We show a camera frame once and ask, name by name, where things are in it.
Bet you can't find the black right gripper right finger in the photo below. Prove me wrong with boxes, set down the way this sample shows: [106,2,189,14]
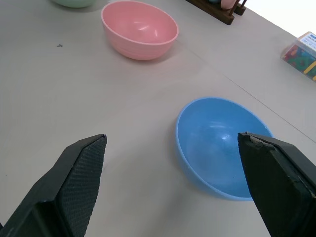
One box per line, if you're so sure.
[237,131,316,237]

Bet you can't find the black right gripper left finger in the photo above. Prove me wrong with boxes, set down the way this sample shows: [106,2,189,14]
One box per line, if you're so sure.
[0,134,108,237]

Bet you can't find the blue plastic bowl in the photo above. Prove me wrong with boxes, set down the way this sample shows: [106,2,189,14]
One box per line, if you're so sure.
[175,96,275,201]

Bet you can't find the clear box of colourful pieces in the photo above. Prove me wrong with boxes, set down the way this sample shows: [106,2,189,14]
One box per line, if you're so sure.
[280,31,316,82]

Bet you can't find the pink plastic bowl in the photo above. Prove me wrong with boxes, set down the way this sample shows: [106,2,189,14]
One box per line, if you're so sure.
[101,0,179,61]

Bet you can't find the dark wooden rack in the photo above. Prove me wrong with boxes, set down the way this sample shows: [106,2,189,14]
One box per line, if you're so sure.
[185,0,247,26]

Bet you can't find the green plastic bowl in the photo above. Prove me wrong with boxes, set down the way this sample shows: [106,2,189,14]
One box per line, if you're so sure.
[50,0,96,9]

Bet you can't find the pink cup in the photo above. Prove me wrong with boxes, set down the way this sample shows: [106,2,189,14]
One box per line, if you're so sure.
[220,0,239,9]

